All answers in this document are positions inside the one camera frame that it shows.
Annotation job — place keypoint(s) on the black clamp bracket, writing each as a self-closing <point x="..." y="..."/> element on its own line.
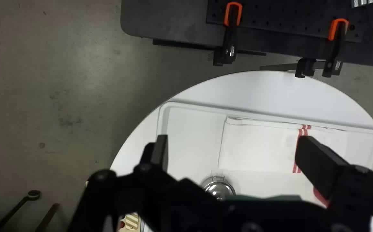
<point x="303" y="67"/>

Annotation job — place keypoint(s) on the black flat bar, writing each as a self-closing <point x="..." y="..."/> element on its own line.
<point x="47" y="217"/>

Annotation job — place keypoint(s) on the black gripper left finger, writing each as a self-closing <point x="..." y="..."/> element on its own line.
<point x="161" y="150"/>

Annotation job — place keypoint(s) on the black wrench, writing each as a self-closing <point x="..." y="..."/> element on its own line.
<point x="20" y="204"/>

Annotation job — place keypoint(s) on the black perforated board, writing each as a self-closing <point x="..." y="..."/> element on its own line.
<point x="280" y="14"/>

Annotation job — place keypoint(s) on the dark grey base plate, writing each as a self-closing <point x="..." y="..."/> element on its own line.
<point x="168" y="19"/>

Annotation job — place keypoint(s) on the small metal bowl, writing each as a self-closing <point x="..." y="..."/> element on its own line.
<point x="217" y="188"/>

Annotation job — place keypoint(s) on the white towel with red stripes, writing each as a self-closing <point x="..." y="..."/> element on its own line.
<point x="255" y="146"/>

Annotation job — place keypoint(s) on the orange and black clamp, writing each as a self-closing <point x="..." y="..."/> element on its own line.
<point x="233" y="26"/>
<point x="336" y="39"/>

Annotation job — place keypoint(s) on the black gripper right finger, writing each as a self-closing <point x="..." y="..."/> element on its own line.
<point x="316" y="162"/>

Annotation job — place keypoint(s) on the white plastic tray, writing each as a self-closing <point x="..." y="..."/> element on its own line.
<point x="190" y="142"/>

